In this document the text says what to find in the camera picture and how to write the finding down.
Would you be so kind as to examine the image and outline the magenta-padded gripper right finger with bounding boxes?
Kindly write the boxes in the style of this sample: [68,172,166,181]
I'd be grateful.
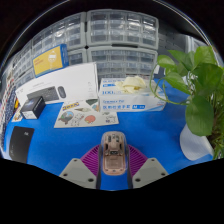
[126,143,169,190]

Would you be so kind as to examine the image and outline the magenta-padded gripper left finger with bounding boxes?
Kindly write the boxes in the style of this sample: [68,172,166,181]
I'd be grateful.
[59,143,103,190]

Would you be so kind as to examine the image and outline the transparent pink computer mouse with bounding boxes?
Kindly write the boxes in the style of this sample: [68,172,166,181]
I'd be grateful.
[100,130,128,177]

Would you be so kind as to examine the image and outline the black mouse pad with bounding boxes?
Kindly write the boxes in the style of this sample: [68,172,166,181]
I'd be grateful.
[8,125,35,164]

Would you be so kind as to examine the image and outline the white plant pot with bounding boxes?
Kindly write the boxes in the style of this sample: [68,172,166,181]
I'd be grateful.
[179,123,214,162]

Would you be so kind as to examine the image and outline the white disposable glove box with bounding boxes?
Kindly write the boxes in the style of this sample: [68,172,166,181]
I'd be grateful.
[98,77,167,113]

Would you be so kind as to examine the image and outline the green leafy pothos plant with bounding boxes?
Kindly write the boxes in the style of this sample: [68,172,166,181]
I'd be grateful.
[149,45,224,159]

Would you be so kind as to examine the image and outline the small black box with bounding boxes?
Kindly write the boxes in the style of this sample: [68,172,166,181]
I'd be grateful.
[19,95,47,120]

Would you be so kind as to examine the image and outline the cream disposable gloves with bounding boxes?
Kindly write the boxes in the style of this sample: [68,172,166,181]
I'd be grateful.
[114,75,148,94]

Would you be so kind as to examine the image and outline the white keyboard packaging box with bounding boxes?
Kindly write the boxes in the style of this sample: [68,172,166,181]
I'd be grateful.
[15,62,99,106]

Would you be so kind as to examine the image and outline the white polka dot fabric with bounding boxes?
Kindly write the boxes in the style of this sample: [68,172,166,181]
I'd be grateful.
[0,78,16,114]

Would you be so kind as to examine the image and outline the yellow and blue box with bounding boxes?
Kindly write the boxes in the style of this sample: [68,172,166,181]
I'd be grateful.
[32,43,70,78]

